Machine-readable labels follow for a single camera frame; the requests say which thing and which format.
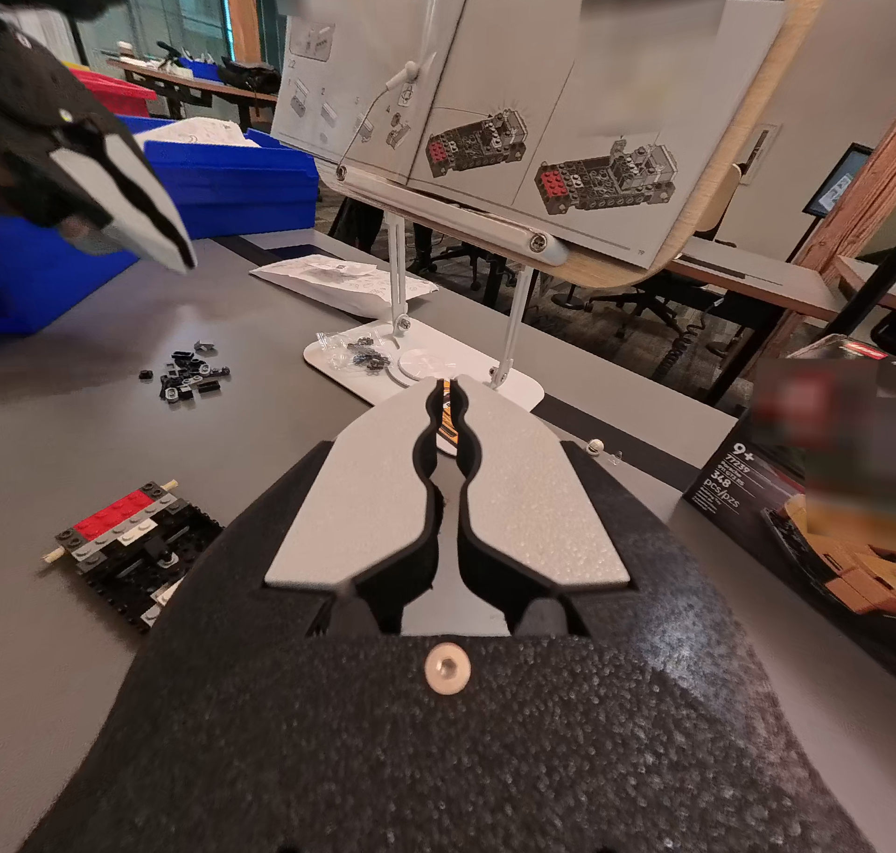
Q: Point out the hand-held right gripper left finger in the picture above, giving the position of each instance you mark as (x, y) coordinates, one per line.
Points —
(343, 517)

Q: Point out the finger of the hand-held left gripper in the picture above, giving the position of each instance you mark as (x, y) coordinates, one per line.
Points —
(140, 167)
(112, 202)

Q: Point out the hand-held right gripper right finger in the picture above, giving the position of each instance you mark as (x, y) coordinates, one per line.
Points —
(546, 517)

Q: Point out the small brick pieces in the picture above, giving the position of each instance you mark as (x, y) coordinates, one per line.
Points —
(185, 377)

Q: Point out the brick car chassis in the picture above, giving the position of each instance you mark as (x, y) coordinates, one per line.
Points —
(133, 552)

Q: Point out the white book stand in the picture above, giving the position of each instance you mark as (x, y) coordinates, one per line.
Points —
(455, 216)

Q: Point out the grey instruction booklet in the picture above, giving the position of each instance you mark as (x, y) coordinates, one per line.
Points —
(490, 62)

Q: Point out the grey desk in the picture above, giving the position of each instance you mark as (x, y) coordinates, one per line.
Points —
(280, 433)

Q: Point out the person's left hand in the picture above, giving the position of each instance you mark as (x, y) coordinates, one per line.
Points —
(77, 226)

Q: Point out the white printed paper sheet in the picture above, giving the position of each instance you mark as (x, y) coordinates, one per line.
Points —
(196, 132)

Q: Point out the red plastic bin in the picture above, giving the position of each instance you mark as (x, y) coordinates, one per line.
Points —
(115, 93)

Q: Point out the white minifigure helmet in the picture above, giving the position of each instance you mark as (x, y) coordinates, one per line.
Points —
(594, 446)

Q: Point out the long wooden work table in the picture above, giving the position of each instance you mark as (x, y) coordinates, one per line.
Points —
(182, 86)

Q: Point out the orange sticker sheet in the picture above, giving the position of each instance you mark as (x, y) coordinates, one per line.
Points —
(446, 419)

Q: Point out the clear bag of black gears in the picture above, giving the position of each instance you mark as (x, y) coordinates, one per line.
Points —
(350, 352)

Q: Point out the wooden pillar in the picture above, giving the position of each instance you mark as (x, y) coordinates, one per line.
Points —
(826, 237)
(241, 6)

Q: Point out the black printed toy box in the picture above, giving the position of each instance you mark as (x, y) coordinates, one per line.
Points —
(735, 489)

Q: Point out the white printed paper bag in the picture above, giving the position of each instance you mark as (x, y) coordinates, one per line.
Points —
(336, 279)

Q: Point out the black office chair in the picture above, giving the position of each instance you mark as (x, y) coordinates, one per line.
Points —
(644, 300)

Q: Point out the brown edged grey table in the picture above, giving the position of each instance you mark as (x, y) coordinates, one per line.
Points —
(756, 279)

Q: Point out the tan moulded chair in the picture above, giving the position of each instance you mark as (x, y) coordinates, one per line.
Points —
(717, 202)

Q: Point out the wall mounted screen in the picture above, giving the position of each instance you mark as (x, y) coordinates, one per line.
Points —
(836, 181)

